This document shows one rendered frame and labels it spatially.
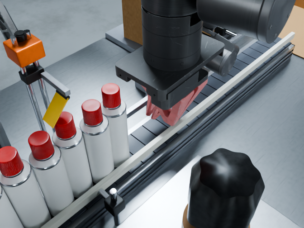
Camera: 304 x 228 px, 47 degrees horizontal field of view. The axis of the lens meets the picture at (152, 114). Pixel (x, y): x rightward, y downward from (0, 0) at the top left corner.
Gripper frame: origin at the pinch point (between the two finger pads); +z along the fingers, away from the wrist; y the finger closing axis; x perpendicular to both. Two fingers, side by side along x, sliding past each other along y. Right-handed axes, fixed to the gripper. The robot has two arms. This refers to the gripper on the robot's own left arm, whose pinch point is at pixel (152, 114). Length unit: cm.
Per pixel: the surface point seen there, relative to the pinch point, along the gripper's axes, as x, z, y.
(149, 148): -1.8, 6.1, 4.6
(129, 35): 24.5, -12.8, -36.4
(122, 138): -9.6, 5.6, 2.6
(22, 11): 121, 12, -234
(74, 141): -21.8, 7.3, 2.3
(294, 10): 70, -51, -8
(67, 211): -17.1, 20.6, 4.4
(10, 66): 88, 44, -172
